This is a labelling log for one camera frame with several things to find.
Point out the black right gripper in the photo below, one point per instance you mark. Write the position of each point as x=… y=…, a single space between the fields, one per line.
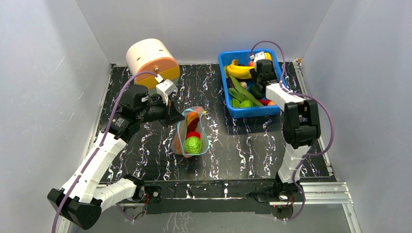
x=257 y=74

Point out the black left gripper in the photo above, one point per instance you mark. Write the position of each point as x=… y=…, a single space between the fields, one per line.
x=173 y=117

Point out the red tomato toy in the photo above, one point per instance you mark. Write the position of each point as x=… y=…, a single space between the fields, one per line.
x=193 y=134

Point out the clear zip top bag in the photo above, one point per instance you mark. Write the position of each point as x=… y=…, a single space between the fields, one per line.
x=181 y=131

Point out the green custard apple toy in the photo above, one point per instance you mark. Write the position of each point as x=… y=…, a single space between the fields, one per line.
x=246 y=104
x=193 y=145

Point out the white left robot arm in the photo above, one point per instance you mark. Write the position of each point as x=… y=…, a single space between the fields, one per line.
x=79 y=200

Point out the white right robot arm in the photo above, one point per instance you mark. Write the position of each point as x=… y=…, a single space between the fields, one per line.
x=301 y=125

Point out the yellow bell pepper toy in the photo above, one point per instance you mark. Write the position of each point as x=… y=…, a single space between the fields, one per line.
x=267 y=56

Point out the dark green cucumber toy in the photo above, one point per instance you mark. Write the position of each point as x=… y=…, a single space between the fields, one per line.
x=255 y=92

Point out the yellow banana bunch toy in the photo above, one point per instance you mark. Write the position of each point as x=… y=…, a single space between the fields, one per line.
x=239 y=72

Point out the green leaf vegetable toy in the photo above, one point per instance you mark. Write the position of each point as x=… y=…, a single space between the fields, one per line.
x=242 y=91

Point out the blue plastic bin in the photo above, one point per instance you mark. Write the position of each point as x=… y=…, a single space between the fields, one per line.
x=225 y=58

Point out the round pastel drawer cabinet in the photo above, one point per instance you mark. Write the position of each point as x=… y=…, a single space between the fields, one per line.
x=152 y=55

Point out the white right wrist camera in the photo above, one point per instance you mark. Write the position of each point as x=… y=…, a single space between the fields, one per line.
x=258 y=56

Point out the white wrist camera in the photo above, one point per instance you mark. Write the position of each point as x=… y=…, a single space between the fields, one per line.
x=258 y=56
x=165 y=89

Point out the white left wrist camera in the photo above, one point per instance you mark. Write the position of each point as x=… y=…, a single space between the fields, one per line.
x=165 y=89

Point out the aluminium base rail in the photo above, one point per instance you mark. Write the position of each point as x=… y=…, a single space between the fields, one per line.
x=256 y=196

